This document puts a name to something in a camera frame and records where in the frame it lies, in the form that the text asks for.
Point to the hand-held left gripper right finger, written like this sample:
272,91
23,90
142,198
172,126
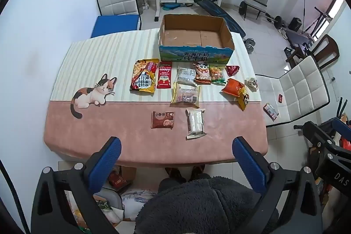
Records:
248,165

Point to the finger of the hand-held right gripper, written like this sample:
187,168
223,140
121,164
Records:
315,136
338,126

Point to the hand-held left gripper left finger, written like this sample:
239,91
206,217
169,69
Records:
108,158

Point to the brown biscuit packet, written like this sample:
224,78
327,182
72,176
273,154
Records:
163,120

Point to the white wafer packet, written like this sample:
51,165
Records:
196,123

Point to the yellow cartoon snack packet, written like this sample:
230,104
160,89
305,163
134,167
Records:
243,98

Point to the orange snack packet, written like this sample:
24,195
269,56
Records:
232,86

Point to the yellow red noodle packet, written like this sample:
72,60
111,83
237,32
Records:
144,76

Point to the yellow clear snack packet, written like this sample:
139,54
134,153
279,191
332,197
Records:
186,95

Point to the cartoon cow snack packet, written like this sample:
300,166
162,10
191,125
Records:
202,72

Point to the silver white snack packet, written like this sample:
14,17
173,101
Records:
184,75

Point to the printed cardboard box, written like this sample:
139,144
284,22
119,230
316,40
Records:
192,56

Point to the small brown carton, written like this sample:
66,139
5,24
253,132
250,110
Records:
123,176

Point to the white plastic bag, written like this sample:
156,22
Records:
137,197

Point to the person's brown shoe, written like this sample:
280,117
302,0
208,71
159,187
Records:
198,171

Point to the red white packet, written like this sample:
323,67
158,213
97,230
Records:
271,111

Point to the small red card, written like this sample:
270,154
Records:
280,98

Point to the white padded chair with armrest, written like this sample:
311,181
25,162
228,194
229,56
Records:
299,86

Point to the brown wooden chair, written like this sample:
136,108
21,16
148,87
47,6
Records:
327,49

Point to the small white snack packet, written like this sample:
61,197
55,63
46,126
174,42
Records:
251,82

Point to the clear packet of coloured balls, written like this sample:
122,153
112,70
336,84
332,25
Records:
217,75

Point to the red triangular snack packet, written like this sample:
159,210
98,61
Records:
232,69

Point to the black flat bench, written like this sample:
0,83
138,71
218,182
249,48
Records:
299,37

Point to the red flat snack packet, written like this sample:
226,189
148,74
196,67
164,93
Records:
164,75

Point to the black stand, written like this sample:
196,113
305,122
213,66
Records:
319,18

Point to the black speaker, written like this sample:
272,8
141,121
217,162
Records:
295,24

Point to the chrome dumbbells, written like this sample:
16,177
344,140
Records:
250,44

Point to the small barbell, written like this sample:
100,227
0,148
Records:
277,22

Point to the blue floor mat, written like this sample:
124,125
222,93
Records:
115,25

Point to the dark blue weight bench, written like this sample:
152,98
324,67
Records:
216,10

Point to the grey round container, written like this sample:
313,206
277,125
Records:
142,2

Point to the teal exercise tool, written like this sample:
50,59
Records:
169,6

